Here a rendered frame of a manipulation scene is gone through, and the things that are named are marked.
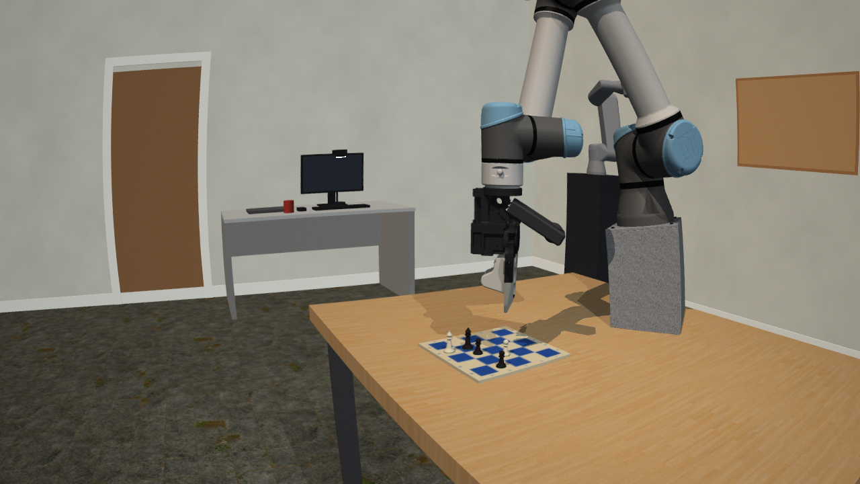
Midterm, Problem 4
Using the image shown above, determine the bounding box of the blue and cream chessboard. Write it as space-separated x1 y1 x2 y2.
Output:
419 326 571 384

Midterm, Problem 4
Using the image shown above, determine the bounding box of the white bishop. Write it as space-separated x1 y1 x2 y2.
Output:
443 331 455 354

